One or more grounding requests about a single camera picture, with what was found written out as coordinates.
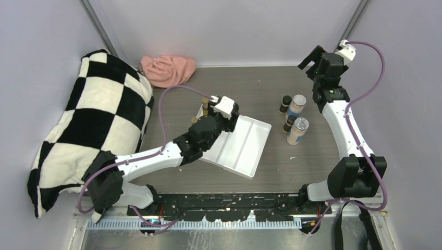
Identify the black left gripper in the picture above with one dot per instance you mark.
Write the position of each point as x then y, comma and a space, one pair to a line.
230, 124

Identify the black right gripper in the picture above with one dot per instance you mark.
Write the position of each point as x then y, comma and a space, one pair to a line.
310, 72

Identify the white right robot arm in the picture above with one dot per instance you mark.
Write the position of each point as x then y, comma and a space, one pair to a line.
359, 170

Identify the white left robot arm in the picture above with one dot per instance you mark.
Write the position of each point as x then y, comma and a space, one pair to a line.
108, 178

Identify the white divided organizer tray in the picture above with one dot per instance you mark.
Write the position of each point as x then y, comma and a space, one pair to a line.
239, 152

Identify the silver lid peppercorn jar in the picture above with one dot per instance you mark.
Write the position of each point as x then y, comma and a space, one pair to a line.
296, 106

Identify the silver lid blue label jar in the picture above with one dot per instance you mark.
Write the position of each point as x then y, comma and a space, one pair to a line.
298, 130

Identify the small taped black cap bottle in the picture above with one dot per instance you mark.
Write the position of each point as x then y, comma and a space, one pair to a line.
290, 119

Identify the pink crumpled cloth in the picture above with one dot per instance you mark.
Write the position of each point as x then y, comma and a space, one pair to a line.
167, 70

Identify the black white checkered blanket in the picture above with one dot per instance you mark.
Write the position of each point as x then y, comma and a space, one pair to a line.
108, 110

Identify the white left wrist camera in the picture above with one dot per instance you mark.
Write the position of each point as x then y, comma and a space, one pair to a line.
223, 105

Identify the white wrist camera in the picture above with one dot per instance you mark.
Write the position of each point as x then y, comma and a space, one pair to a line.
223, 105
346, 51

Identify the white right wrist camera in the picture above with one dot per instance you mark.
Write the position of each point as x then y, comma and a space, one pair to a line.
346, 51

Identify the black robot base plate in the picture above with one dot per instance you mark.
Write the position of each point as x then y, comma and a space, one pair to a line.
229, 207

